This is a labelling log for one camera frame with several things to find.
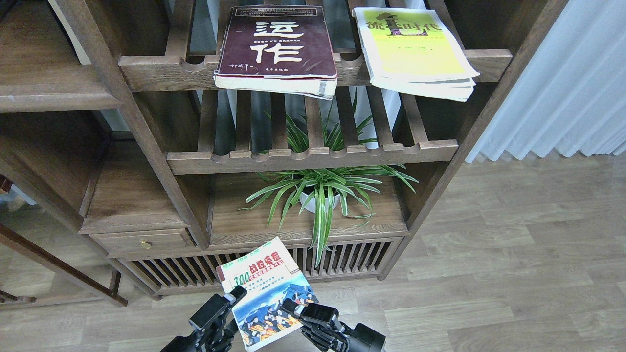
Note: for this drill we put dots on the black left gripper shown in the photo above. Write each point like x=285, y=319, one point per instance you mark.
x=211, y=332

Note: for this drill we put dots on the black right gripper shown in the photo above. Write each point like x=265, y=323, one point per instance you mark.
x=320, y=328

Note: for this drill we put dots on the colourful 300 paperback book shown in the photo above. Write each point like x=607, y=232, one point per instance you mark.
x=270, y=275

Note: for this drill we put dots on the yellow green book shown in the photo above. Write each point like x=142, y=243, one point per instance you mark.
x=412, y=52

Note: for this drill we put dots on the white plant pot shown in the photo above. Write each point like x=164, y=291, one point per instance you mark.
x=308, y=200

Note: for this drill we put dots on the green spider plant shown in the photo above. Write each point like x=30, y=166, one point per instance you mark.
x=357, y=182

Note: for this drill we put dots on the dark wooden bookshelf unit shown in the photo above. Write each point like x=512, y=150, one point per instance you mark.
x=111, y=122

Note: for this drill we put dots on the dark red book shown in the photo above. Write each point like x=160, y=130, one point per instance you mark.
x=277, y=49

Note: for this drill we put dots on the white pleated curtain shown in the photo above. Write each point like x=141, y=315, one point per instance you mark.
x=571, y=97

